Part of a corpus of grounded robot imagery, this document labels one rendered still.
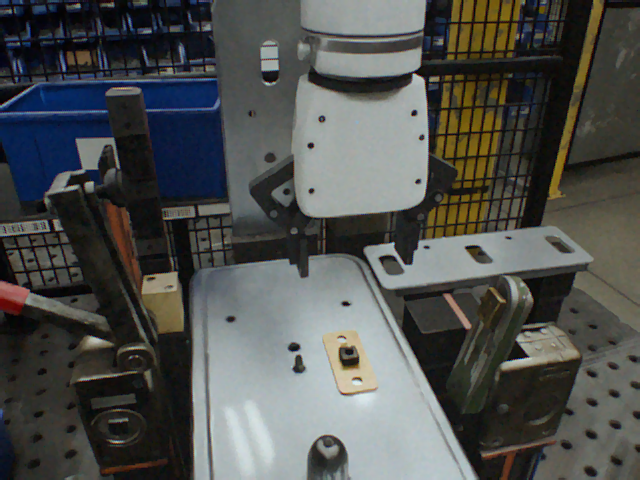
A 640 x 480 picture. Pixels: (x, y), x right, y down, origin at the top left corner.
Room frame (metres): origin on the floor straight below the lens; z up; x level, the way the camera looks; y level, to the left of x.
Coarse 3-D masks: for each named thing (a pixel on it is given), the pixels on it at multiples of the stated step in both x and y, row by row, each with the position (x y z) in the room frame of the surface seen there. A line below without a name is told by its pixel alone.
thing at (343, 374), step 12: (324, 336) 0.42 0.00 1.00; (336, 336) 0.42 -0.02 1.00; (348, 336) 0.42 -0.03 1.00; (336, 348) 0.40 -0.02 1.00; (348, 348) 0.39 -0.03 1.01; (360, 348) 0.40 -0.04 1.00; (336, 360) 0.38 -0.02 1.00; (348, 360) 0.38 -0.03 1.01; (360, 360) 0.38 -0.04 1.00; (336, 372) 0.37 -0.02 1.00; (348, 372) 0.37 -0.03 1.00; (360, 372) 0.37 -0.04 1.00; (372, 372) 0.37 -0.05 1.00; (348, 384) 0.35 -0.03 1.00; (360, 384) 0.35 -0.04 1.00; (372, 384) 0.35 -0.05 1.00
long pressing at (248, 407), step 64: (320, 256) 0.58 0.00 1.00; (192, 320) 0.44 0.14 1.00; (256, 320) 0.45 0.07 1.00; (320, 320) 0.45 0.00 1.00; (384, 320) 0.45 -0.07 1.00; (192, 384) 0.35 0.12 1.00; (256, 384) 0.35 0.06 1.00; (320, 384) 0.35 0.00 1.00; (384, 384) 0.35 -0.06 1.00; (192, 448) 0.28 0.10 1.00; (256, 448) 0.28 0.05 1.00; (384, 448) 0.28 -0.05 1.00; (448, 448) 0.28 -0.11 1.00
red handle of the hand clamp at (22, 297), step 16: (0, 288) 0.32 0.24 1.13; (16, 288) 0.33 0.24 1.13; (0, 304) 0.32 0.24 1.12; (16, 304) 0.32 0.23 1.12; (32, 304) 0.32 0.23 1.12; (48, 304) 0.33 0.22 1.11; (64, 304) 0.34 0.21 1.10; (48, 320) 0.32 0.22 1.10; (64, 320) 0.33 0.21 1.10; (80, 320) 0.33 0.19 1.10; (96, 320) 0.34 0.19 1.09; (96, 336) 0.33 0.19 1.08; (112, 336) 0.33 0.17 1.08
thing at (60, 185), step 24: (48, 192) 0.32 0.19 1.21; (72, 192) 0.32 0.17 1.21; (96, 192) 0.34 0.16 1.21; (120, 192) 0.34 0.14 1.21; (72, 216) 0.32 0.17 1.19; (96, 216) 0.35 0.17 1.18; (72, 240) 0.32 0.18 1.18; (96, 240) 0.33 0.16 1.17; (96, 264) 0.33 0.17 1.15; (120, 264) 0.35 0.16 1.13; (96, 288) 0.32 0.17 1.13; (120, 288) 0.33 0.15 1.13; (120, 312) 0.33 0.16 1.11; (144, 312) 0.36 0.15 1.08; (120, 336) 0.33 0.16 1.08; (144, 336) 0.33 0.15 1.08
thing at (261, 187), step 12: (288, 156) 0.38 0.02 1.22; (276, 168) 0.37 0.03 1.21; (288, 168) 0.37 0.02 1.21; (252, 180) 0.37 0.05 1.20; (264, 180) 0.36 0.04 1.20; (276, 180) 0.37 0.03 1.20; (288, 180) 0.37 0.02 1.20; (252, 192) 0.36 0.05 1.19; (264, 192) 0.36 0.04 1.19; (264, 204) 0.36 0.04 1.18; (276, 204) 0.37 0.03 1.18
